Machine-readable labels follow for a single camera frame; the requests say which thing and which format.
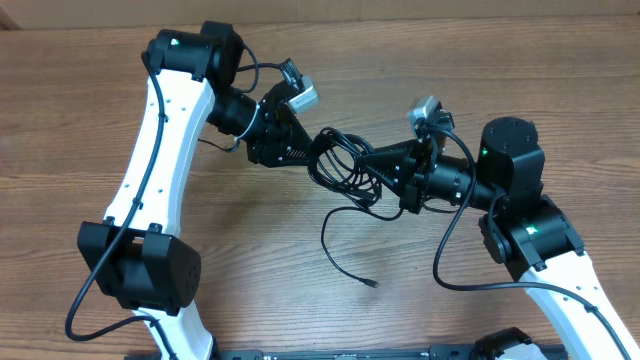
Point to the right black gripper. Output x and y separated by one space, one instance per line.
408 175

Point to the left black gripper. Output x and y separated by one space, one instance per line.
283 132

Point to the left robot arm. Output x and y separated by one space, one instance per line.
135 254

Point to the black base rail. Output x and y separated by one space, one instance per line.
434 352

